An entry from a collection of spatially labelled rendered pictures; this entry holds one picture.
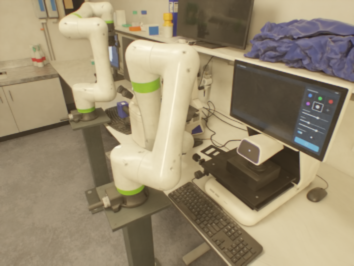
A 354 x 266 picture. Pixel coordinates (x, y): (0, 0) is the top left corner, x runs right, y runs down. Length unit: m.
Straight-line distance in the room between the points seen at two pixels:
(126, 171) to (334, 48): 0.96
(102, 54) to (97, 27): 0.16
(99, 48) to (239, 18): 0.86
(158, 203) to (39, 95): 2.58
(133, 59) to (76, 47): 3.07
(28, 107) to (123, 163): 2.59
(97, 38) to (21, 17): 2.29
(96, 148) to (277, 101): 1.37
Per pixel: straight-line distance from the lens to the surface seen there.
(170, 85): 0.80
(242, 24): 1.55
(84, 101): 1.72
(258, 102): 1.01
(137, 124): 1.40
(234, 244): 0.98
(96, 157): 1.94
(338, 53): 1.18
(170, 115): 0.80
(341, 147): 1.50
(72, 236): 2.08
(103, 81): 1.64
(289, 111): 0.94
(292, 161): 1.14
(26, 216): 2.39
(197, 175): 1.12
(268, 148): 0.98
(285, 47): 1.29
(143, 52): 0.86
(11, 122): 3.45
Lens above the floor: 1.56
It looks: 30 degrees down
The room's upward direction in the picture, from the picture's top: straight up
